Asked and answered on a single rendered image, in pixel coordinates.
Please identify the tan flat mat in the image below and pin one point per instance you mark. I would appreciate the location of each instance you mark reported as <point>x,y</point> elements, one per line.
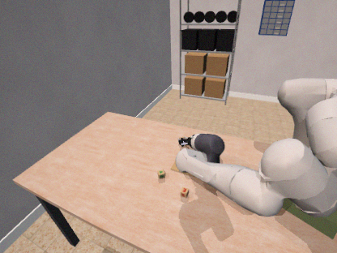
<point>176,169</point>

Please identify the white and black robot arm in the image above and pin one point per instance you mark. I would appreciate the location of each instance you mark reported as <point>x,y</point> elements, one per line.
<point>289,168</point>

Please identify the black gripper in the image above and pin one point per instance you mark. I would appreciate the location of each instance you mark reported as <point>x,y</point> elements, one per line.
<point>186,141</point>

